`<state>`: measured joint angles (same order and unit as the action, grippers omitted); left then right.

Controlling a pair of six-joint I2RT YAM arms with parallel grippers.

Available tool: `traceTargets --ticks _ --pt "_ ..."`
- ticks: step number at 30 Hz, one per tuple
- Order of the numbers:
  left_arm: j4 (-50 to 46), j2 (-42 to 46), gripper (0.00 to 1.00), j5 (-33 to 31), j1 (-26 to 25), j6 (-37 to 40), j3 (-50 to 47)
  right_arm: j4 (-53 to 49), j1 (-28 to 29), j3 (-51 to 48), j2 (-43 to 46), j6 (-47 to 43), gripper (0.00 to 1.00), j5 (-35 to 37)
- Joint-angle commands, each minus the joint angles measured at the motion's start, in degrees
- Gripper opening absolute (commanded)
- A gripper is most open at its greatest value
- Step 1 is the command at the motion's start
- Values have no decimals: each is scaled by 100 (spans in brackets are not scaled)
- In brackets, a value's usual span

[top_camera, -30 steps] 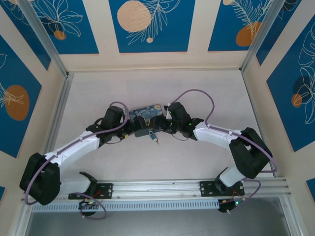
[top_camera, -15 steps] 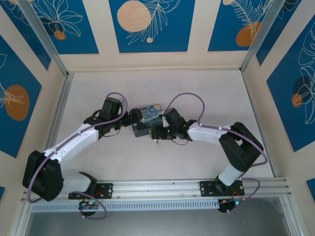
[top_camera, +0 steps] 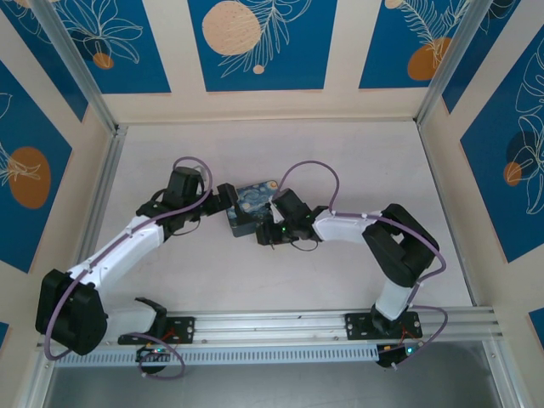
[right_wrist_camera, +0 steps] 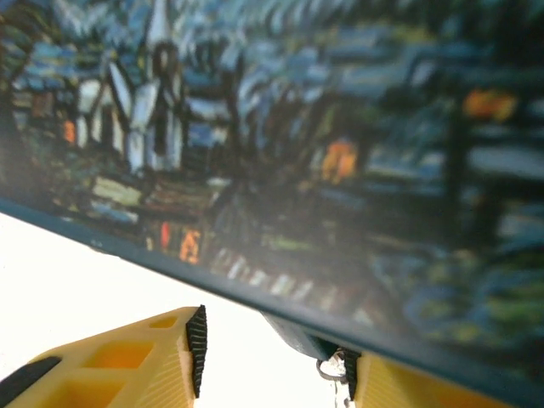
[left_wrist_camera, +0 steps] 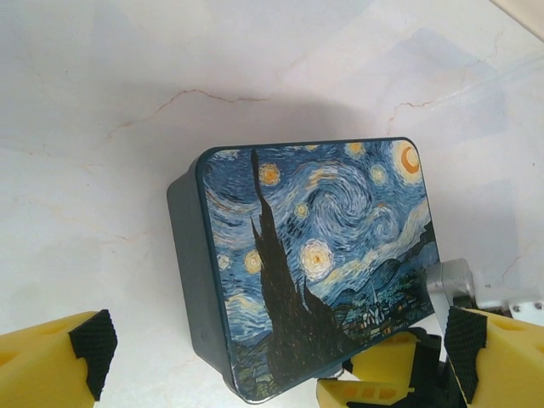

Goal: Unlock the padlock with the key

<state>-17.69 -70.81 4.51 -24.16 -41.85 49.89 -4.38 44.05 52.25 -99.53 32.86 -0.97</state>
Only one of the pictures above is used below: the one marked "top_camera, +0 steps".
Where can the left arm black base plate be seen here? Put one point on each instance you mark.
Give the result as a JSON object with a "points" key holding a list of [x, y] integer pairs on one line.
{"points": [[183, 329]]}

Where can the aluminium mounting rail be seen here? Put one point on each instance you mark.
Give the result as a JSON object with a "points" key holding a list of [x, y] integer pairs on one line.
{"points": [[272, 325]]}

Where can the aluminium table edge rail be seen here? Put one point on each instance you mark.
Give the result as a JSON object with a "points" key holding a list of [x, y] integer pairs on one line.
{"points": [[108, 170], [429, 161]]}

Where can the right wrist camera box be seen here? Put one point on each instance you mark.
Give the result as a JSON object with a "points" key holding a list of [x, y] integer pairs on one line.
{"points": [[277, 213]]}

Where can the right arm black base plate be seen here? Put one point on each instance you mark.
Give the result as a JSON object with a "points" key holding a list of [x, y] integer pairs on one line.
{"points": [[359, 326]]}

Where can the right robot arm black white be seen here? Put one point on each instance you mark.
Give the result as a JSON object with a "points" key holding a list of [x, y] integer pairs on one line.
{"points": [[395, 246]]}

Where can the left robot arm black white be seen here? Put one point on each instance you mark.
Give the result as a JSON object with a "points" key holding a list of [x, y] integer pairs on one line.
{"points": [[127, 246]]}

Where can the grey metal sheet panel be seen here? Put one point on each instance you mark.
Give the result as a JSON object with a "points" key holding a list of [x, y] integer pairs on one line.
{"points": [[272, 387]]}

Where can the aluminium frame post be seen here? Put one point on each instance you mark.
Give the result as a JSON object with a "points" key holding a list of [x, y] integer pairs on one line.
{"points": [[450, 64], [81, 72]]}

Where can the starry night painted tin box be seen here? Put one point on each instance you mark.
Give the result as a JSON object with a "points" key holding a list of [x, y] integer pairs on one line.
{"points": [[255, 204]]}

